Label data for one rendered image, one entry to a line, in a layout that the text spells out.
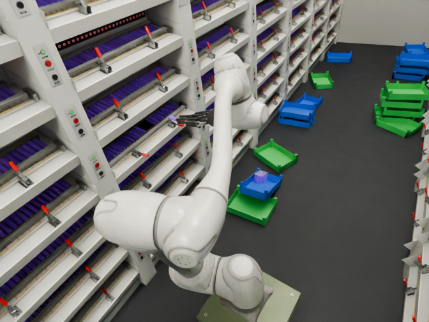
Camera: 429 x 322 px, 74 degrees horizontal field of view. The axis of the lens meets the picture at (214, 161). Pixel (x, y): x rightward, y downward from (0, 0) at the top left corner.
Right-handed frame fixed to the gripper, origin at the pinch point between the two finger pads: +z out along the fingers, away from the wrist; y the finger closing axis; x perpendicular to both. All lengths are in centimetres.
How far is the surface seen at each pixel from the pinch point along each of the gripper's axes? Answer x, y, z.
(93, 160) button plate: -5.7, 40.7, 11.8
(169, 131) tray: 7.7, -3.1, 17.0
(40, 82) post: -38, 45, 3
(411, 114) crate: 99, -181, -72
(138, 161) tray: 9.2, 21.1, 16.5
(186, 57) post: -21.1, -25.1, 8.1
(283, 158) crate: 88, -93, 9
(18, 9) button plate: -56, 41, -2
